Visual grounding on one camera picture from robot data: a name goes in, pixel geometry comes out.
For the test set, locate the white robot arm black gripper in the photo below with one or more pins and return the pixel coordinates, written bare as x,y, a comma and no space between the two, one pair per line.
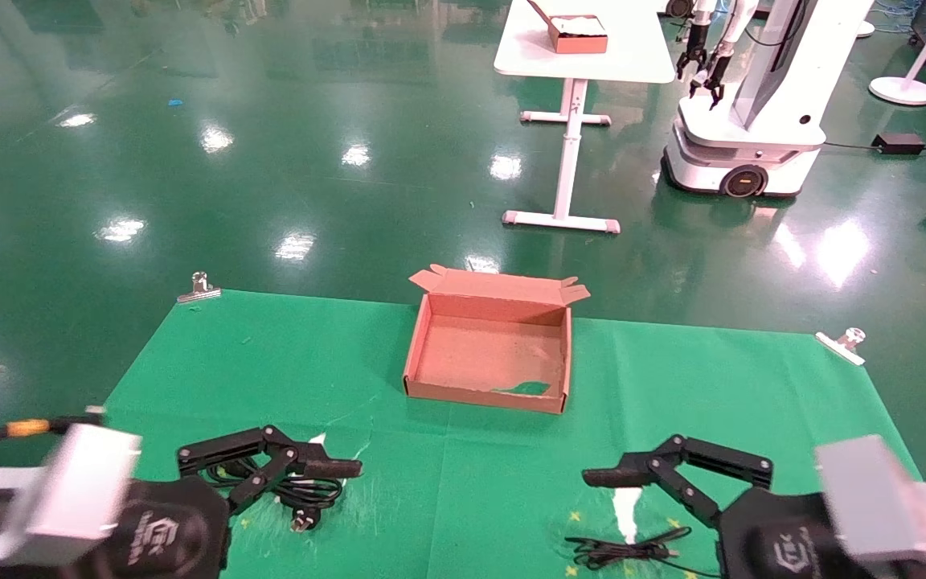
692,48
719,68

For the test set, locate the small cardboard box white contents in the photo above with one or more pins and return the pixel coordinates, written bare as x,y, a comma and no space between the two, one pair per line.
579,36

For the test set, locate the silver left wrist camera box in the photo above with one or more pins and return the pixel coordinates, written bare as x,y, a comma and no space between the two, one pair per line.
89,474

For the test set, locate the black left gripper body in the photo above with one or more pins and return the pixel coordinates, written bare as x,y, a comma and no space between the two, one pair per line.
165,531

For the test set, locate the white standing table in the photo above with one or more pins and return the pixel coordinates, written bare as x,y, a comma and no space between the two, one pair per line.
632,56

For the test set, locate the white wheeled robot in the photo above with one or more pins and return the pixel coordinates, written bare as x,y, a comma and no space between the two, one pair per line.
776,104

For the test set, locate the green table cloth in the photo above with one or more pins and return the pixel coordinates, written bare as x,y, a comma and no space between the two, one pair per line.
270,362

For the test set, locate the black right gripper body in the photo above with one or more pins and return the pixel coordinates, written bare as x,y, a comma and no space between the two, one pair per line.
784,539

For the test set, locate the open brown cardboard box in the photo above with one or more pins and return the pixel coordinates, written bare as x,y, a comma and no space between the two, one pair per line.
491,354

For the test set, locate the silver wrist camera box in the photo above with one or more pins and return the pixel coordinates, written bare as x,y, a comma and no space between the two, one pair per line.
873,498
89,474

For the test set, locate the white round stand base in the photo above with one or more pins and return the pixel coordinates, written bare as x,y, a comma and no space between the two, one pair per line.
901,88

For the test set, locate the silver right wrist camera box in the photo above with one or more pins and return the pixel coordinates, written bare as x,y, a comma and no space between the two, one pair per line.
873,498

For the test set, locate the metal cloth clamp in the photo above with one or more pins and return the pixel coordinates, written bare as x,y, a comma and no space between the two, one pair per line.
841,346
199,291

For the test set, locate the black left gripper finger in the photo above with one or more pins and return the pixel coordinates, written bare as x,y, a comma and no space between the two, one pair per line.
270,441

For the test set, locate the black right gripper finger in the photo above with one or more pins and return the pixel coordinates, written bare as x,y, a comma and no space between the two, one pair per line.
712,457

